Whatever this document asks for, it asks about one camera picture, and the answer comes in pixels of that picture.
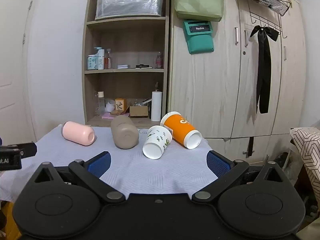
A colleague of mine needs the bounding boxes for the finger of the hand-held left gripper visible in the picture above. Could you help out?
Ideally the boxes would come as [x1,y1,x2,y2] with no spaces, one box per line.
[0,142,38,159]

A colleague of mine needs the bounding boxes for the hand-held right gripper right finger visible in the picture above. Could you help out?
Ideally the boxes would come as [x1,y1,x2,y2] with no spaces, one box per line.
[191,150,288,203]

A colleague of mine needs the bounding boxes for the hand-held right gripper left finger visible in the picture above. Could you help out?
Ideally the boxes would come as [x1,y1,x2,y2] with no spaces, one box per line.
[34,151,126,203]

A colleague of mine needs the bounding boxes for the white cactus print cup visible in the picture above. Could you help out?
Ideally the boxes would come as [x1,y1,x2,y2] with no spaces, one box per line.
[142,125,173,160]

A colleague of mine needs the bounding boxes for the pink cup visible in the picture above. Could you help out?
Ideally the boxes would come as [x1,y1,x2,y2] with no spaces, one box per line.
[61,121,97,146]

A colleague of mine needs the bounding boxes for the taupe cup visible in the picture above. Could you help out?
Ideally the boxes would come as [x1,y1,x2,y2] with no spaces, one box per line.
[110,115,140,150]

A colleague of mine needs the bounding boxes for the orange paper cup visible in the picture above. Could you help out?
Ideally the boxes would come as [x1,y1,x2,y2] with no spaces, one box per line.
[160,111,203,150]

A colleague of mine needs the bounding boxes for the white textured table cloth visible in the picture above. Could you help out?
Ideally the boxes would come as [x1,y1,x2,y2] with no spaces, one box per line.
[0,123,218,203]

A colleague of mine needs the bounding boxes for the clear glass bottle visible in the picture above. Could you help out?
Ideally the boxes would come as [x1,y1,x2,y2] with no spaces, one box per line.
[96,91,106,117]

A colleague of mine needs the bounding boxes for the small flower print box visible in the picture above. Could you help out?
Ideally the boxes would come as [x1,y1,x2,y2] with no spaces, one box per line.
[115,98,127,111]

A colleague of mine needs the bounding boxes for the brown cardboard box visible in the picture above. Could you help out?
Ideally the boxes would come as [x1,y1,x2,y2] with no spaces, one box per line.
[129,105,149,118]

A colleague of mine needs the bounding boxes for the light wood wardrobe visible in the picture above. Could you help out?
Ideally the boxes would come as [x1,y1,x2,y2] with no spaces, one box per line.
[167,0,308,141]

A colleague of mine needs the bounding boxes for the white paper roll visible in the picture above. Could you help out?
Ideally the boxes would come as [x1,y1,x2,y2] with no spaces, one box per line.
[150,89,163,121]

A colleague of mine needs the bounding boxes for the white door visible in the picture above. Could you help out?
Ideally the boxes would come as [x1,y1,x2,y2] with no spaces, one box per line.
[0,0,37,144]

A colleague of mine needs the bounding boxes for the geometric patterned cloth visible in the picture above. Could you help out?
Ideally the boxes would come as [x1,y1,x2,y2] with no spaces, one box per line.
[290,127,320,207]

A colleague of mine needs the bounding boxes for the teal label jar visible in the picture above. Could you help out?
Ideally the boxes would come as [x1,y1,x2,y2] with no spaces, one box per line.
[87,55,99,71]

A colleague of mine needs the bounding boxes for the white pump bottle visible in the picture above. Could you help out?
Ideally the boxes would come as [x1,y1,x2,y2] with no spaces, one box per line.
[94,46,105,70]

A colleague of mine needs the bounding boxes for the clear bottle with red liquid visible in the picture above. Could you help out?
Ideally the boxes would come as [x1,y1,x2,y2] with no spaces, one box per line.
[104,48,112,69]

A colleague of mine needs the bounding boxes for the black ribbon bow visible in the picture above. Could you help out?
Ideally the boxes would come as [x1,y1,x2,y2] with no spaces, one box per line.
[250,25,279,114]

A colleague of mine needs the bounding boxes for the wooden shelf unit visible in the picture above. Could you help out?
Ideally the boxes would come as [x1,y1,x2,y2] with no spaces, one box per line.
[82,0,171,128]

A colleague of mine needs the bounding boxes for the teal pouch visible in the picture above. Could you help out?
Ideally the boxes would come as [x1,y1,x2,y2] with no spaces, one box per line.
[183,19,215,55]

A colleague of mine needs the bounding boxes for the sage green pouch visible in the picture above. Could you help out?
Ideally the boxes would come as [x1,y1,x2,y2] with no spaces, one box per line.
[173,0,225,22]

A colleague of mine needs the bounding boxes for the plastic wrapped storage drawer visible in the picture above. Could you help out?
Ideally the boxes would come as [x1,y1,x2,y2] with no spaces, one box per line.
[95,0,166,21]

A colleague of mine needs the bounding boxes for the black wire hook rack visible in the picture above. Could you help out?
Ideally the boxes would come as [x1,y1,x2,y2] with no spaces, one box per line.
[248,4,288,38]

